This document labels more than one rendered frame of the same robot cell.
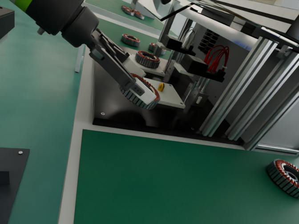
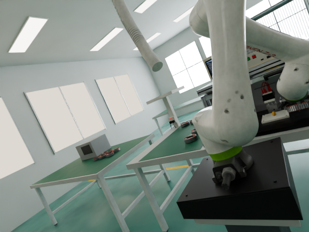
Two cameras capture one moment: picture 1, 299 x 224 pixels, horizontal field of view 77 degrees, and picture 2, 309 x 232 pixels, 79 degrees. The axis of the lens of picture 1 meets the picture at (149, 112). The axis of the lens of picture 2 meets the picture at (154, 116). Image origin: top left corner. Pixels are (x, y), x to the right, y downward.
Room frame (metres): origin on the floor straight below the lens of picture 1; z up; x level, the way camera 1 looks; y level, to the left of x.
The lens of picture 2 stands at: (-0.09, 1.17, 1.18)
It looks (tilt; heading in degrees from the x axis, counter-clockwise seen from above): 4 degrees down; 332
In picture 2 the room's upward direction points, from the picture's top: 24 degrees counter-clockwise
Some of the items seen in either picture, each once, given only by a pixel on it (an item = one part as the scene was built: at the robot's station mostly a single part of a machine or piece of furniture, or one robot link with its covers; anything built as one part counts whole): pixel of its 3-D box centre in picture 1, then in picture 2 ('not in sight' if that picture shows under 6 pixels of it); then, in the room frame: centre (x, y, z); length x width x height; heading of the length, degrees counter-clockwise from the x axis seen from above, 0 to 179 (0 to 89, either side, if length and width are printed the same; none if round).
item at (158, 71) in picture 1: (145, 64); not in sight; (0.83, 0.10, 0.78); 0.15 x 0.15 x 0.01; 26
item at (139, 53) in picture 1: (147, 59); not in sight; (0.83, 0.10, 0.80); 0.11 x 0.11 x 0.04
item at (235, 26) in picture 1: (240, 30); not in sight; (0.69, -0.16, 1.05); 0.06 x 0.04 x 0.04; 26
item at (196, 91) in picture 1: (195, 94); (273, 107); (0.68, -0.13, 0.80); 0.07 x 0.05 x 0.06; 26
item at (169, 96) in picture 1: (159, 91); (274, 116); (0.61, 0.00, 0.78); 0.15 x 0.15 x 0.01; 26
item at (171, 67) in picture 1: (175, 68); not in sight; (0.89, -0.03, 0.80); 0.07 x 0.05 x 0.06; 26
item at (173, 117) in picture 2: not in sight; (172, 111); (1.79, -0.08, 0.98); 0.37 x 0.35 x 0.46; 26
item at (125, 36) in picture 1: (130, 40); (190, 138); (1.16, 0.28, 0.77); 0.11 x 0.11 x 0.04
